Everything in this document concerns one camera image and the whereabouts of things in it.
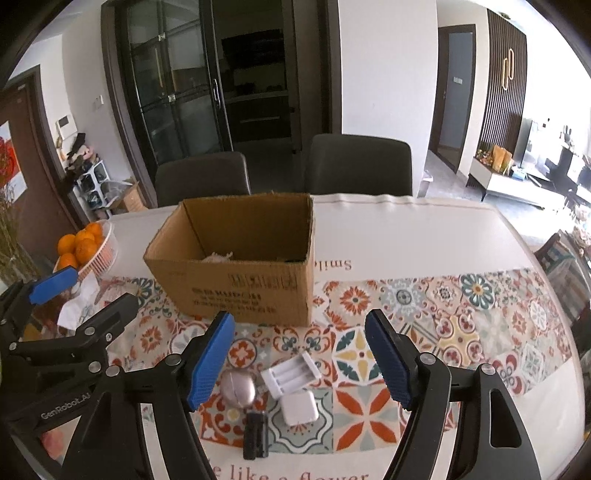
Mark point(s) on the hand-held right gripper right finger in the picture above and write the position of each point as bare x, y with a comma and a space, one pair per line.
390, 364

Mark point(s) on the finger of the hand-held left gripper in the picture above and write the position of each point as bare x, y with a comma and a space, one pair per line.
53, 279
111, 318

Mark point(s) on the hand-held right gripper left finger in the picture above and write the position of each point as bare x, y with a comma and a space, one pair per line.
210, 364

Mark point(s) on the grey oval case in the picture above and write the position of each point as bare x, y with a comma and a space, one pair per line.
240, 390

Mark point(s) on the white battery charger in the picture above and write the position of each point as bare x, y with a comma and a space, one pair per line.
291, 374

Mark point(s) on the brown cardboard box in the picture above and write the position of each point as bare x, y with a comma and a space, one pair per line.
258, 295

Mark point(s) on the black ribbed clip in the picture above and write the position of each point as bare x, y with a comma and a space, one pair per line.
255, 436

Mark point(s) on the white cube charger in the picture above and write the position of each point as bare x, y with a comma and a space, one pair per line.
300, 408

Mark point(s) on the pink pig toy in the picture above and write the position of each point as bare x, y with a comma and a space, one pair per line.
219, 257

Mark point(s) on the person's left forearm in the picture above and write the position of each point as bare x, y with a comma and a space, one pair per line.
53, 443

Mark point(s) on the orange fruit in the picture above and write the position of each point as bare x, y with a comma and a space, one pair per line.
85, 253
67, 243
94, 229
69, 261
83, 235

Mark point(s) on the floral fabric tissue holder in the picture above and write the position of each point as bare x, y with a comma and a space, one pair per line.
76, 309

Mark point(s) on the white slatted fruit basket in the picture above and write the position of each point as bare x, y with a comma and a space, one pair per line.
104, 258

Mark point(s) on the dried pink flower bunch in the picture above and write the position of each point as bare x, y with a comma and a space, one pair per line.
7, 217

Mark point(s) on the patterned tile-print table runner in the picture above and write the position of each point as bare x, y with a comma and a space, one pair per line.
461, 323

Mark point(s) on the brown entrance door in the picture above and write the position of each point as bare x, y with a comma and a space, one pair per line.
41, 184

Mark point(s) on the white shoe rack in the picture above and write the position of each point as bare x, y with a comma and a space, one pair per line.
94, 189

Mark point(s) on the grey plastic bag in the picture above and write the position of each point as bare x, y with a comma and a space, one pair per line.
115, 190

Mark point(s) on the small brown floor box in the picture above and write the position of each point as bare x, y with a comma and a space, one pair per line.
133, 196

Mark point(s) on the red flower picture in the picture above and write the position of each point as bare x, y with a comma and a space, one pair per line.
11, 161

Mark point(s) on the white printed tablecloth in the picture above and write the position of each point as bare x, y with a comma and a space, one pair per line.
415, 230

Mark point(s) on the dark grey dining chair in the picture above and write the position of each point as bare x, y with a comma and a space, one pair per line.
360, 166
203, 180

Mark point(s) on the patterned cushion chair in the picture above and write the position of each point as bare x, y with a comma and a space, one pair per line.
563, 267

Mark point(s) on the white low tv cabinet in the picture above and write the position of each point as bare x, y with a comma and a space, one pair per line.
503, 184

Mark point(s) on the yellow paper bags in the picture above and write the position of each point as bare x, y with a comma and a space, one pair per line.
502, 159

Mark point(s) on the dark glass sliding door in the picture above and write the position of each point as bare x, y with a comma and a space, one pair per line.
207, 83

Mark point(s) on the flat screen television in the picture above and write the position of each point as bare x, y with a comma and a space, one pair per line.
526, 143

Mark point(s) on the dark hallway door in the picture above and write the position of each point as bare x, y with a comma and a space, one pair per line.
455, 92

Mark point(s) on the white wall intercom panel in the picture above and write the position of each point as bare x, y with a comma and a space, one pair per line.
65, 125

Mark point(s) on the dark slatted wall panel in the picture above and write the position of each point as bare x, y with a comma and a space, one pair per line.
494, 69

